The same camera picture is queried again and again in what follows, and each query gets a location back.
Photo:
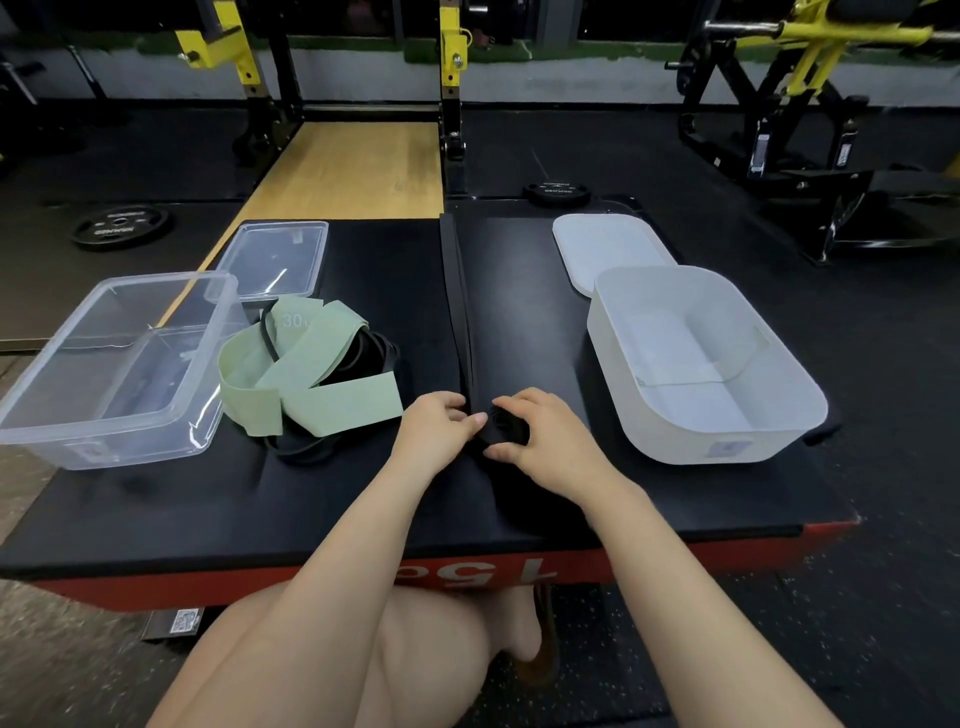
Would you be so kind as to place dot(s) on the white plastic bin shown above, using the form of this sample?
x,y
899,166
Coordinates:
x,y
705,367

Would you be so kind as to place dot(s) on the black plyo platform red side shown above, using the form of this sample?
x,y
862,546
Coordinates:
x,y
225,510

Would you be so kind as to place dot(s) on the person's right forearm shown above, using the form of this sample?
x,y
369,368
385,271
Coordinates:
x,y
697,622

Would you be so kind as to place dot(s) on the clear plastic lid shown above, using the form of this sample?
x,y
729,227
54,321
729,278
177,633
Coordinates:
x,y
270,259

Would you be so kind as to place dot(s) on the brown sandal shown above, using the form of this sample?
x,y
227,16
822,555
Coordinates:
x,y
549,645

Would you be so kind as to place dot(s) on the person's left leg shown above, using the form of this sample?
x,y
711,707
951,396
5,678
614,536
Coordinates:
x,y
435,652

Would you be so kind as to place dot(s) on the black upright bar holder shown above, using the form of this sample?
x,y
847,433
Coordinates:
x,y
86,75

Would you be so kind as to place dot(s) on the black weight plate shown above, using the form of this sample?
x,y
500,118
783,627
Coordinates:
x,y
556,195
121,227

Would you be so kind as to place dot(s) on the yellow black exercise machine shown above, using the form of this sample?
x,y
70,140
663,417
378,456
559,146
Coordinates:
x,y
787,82

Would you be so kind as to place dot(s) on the person's right hand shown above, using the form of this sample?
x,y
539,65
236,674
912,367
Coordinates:
x,y
566,450

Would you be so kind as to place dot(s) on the yellow black squat rack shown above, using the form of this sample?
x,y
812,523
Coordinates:
x,y
452,45

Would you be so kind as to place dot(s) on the thin black resistance band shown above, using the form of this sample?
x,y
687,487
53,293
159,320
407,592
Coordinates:
x,y
371,356

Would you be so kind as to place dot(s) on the person's left forearm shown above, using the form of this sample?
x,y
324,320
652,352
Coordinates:
x,y
315,607

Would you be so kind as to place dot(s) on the white plastic lid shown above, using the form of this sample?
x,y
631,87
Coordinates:
x,y
607,247

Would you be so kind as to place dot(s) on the yellow barrel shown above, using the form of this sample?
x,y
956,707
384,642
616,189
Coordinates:
x,y
955,166

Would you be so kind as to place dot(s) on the wide black resistance band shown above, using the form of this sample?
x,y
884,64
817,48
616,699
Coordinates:
x,y
457,315

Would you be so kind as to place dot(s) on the wooden lifting platform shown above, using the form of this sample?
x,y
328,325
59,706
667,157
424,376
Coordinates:
x,y
352,172

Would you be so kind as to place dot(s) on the person's left hand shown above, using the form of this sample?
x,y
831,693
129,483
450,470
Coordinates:
x,y
435,435

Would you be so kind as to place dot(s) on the clear plastic container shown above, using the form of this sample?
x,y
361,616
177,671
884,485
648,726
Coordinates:
x,y
112,375

